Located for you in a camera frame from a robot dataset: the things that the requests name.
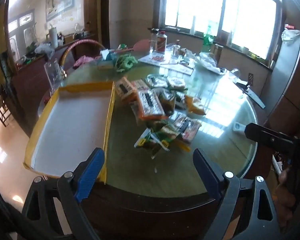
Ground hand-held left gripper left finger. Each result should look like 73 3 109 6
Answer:
22 147 105 240

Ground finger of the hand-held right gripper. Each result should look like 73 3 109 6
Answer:
244 122 294 153

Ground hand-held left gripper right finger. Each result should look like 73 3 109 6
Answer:
193 148 282 240

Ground yellow cardboard box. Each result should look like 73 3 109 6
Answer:
23 81 115 184

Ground pile of snack packets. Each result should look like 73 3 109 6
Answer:
115 74 206 159

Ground person's right hand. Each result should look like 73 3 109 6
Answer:
276 167 298 213

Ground blue white card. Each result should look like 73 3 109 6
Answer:
232 122 247 132

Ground silver refrigerator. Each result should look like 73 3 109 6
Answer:
261 30 300 129

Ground clear glass cup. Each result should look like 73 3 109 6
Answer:
228 68 242 80

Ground white plastic bag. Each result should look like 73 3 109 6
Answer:
194 52 222 75

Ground white bag on refrigerator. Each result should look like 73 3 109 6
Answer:
281 28 300 45

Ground clear glass pitcher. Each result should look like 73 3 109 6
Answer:
43 59 62 92

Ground dark wooden sideboard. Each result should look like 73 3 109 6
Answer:
11 32 100 135

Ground wooden chair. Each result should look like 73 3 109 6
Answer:
0 94 12 127

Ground green plastic bottle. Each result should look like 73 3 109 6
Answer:
202 26 214 53

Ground pink cloth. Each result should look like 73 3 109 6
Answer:
73 56 95 68

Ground blue tissue box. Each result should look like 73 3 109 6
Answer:
97 49 118 70

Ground green plastic bag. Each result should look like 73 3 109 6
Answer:
114 54 138 73

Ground printed paper sheets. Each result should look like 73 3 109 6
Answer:
138 52 196 76

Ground small clear bottle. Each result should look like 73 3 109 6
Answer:
173 39 182 56

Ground pink yellow hoop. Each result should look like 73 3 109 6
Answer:
59 39 107 67

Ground reddish fly swatter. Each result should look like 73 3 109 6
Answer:
134 39 151 52

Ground window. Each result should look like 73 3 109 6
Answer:
152 0 287 63

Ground white liquor bottle red label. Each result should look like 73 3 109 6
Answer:
156 31 167 53

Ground white thermos mug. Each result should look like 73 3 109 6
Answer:
48 27 59 48

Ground glass jar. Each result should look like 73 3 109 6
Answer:
149 28 160 51

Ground framed wall painting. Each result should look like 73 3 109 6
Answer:
45 0 85 22

